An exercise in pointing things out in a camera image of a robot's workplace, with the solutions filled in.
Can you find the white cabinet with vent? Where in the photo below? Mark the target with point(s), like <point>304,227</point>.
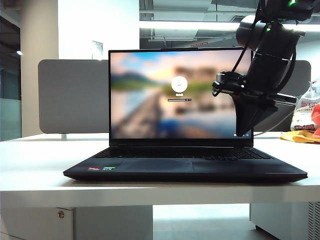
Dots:
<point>280,217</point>

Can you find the red ceiling sign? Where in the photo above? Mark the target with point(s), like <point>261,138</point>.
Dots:
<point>199,45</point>

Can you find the grey fabric desk partition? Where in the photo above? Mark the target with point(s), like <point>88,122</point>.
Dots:
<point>75,95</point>

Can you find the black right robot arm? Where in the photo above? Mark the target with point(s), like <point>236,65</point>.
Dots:
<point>272,57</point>

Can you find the long ceiling light strip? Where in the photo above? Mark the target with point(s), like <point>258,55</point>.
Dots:
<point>187,25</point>

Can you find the yellow cloth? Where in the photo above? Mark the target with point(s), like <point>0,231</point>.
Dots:
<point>295,137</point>

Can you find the white partition support bracket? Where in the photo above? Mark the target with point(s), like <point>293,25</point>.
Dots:
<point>64,136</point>

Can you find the round spot lamp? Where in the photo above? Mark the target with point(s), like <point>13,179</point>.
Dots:
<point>19,53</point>

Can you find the orange-red cloth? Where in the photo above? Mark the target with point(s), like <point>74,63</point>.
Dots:
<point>317,120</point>

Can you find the white printed plastic bag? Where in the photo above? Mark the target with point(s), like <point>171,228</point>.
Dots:
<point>306,112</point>

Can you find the black Lenovo laptop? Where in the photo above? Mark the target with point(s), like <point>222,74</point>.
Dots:
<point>150,100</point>

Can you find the white drawer cabinet with lock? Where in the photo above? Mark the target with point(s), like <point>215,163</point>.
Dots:
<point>100,222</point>

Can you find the silver wall plate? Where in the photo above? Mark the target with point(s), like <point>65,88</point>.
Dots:
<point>97,50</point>

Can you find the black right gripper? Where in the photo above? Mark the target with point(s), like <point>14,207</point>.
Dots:
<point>270,100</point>

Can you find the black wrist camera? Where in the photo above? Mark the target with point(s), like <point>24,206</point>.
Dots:
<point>225,81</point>

